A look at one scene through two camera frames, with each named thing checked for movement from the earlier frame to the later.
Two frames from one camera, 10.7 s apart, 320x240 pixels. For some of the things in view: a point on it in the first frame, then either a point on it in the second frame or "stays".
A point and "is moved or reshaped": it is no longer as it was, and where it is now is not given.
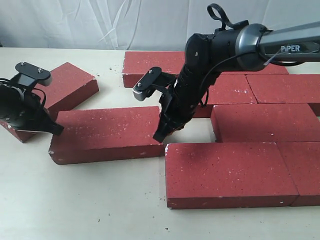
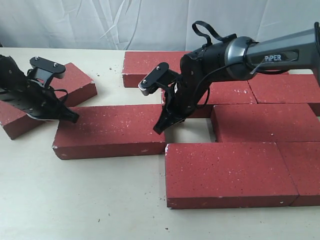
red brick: [98, 134] stays
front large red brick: [227, 174] stays
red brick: [302, 159] stays
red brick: [68, 85] is moved or reshaped
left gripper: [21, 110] -> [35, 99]
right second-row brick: [285, 88] stays
